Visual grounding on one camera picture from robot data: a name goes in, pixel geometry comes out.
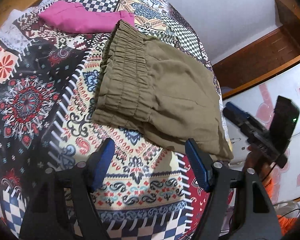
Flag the bamboo lap desk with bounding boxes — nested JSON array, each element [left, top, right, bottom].
[[0, 0, 55, 30]]

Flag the white cabinet with pink hearts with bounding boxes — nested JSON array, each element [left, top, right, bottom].
[[221, 52, 300, 203]]

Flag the patchwork printed blanket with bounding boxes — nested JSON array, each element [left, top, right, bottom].
[[0, 0, 234, 240]]

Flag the wooden door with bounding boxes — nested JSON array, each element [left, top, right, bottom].
[[274, 0, 300, 55]]

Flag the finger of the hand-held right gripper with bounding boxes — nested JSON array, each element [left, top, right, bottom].
[[222, 102, 255, 130]]

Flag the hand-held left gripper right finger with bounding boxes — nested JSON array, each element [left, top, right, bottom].
[[184, 137, 283, 240]]

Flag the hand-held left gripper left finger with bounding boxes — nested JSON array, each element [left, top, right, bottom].
[[19, 137, 115, 240]]

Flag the pink garment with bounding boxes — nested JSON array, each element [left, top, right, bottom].
[[39, 1, 135, 34]]

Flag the olive green pants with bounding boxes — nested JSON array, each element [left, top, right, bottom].
[[92, 20, 234, 162]]

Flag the person's right hand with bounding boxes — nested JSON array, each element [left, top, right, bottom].
[[244, 144, 270, 178]]

